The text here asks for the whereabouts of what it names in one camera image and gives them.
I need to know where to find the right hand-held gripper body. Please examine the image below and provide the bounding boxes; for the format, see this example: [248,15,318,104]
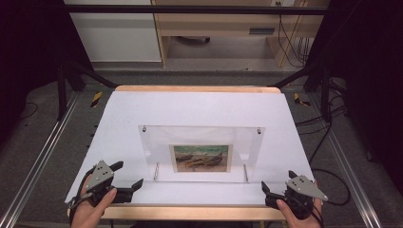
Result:
[274,175,329,220]

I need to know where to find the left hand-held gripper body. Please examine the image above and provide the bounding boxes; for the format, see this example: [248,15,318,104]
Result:
[85,160,114,207]

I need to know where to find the clear acrylic photo frame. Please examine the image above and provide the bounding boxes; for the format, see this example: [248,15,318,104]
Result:
[138,124,266,184]

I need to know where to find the boat picture print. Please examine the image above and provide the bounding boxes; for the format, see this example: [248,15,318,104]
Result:
[168,144,234,174]

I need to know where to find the person's right hand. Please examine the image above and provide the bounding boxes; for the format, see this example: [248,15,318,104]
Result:
[276,198,323,228]

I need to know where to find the person's left hand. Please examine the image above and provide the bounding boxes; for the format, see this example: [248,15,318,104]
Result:
[69,186,118,228]

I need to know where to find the yellow clamp left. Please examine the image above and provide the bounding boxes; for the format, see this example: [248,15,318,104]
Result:
[90,91,104,108]

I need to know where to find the yellow clamp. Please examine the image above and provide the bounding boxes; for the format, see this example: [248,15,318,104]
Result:
[293,92,312,107]
[90,91,104,108]

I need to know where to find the person's dark clothing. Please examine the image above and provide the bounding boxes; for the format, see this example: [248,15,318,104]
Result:
[130,221,255,228]

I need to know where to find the yellow clamp right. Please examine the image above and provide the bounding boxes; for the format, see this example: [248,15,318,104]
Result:
[293,92,312,107]

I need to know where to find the black metal stand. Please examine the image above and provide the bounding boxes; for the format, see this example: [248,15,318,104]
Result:
[269,59,334,124]
[56,59,119,122]

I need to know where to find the white table mat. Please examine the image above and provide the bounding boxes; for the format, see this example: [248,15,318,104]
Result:
[65,91,316,205]

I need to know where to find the wooden table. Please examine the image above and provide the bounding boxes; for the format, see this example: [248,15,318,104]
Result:
[67,85,288,221]

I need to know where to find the black curtain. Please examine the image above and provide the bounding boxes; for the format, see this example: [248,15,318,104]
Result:
[0,0,94,146]
[303,0,403,194]

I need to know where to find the white cabinet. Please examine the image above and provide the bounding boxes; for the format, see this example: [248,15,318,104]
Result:
[64,0,163,63]

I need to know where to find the wooden desk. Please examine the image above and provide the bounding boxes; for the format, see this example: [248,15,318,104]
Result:
[151,0,331,68]

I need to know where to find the right hand-held gripper cable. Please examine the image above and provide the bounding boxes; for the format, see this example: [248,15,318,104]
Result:
[308,203,325,228]

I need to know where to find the hand-held gripper cable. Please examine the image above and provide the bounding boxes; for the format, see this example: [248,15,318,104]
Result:
[67,169,97,226]
[308,203,325,228]

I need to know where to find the left hand-held gripper cable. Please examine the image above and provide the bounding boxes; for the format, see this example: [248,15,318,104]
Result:
[67,169,97,226]

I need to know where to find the black floor cable loop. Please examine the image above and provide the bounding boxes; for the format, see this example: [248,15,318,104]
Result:
[308,122,352,207]

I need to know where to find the aluminium floor rail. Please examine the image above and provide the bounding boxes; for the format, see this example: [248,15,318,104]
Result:
[307,92,384,228]
[0,91,81,228]

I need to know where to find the black floor cable bundle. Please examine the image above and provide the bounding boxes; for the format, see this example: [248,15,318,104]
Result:
[295,78,349,137]

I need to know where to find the thin black floor cable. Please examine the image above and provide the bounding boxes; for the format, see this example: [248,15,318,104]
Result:
[18,101,39,122]

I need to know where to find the black cables under desk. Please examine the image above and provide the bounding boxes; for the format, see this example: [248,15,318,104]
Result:
[275,1,311,68]

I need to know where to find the black horizontal frame bar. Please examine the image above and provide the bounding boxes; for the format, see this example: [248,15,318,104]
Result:
[62,4,329,15]

